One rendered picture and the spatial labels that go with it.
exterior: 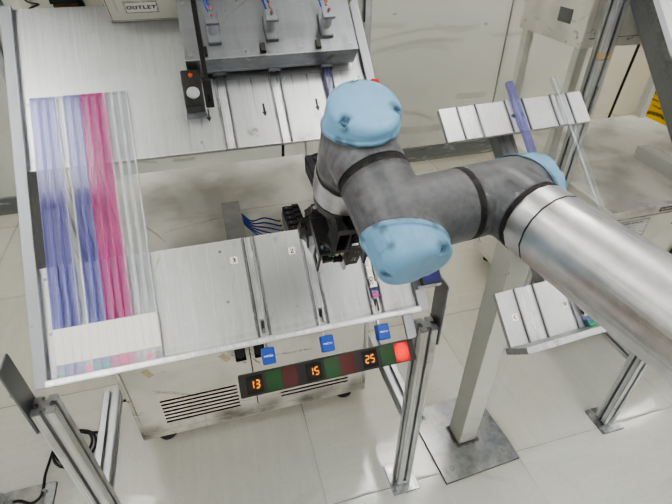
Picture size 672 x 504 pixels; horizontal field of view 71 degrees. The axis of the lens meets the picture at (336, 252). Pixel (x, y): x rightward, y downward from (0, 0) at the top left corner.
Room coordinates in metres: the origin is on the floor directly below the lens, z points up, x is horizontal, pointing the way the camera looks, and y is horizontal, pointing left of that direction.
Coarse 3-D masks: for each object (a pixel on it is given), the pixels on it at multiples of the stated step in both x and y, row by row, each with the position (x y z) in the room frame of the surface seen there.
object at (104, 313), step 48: (96, 96) 0.88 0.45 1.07; (48, 144) 0.79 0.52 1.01; (96, 144) 0.81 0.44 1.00; (48, 192) 0.73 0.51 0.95; (96, 192) 0.74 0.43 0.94; (48, 240) 0.66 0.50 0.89; (96, 240) 0.67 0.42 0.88; (144, 240) 0.69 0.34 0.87; (48, 288) 0.60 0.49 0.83; (96, 288) 0.61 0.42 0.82; (144, 288) 0.62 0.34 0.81; (96, 336) 0.55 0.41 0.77; (144, 336) 0.56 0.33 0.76
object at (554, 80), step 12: (552, 84) 1.00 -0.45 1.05; (564, 96) 0.97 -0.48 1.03; (564, 108) 0.95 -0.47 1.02; (564, 120) 0.94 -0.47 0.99; (576, 132) 0.91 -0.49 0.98; (576, 144) 0.89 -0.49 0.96; (576, 156) 0.88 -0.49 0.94; (588, 168) 0.86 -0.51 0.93; (588, 180) 0.84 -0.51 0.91; (600, 204) 0.80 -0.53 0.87
